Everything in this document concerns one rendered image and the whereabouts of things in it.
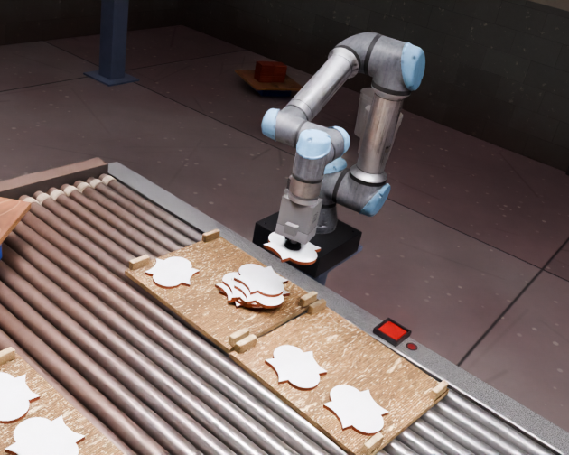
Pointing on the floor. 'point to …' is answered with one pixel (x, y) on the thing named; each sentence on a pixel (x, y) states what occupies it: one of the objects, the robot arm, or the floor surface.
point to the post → (113, 44)
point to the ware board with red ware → (270, 78)
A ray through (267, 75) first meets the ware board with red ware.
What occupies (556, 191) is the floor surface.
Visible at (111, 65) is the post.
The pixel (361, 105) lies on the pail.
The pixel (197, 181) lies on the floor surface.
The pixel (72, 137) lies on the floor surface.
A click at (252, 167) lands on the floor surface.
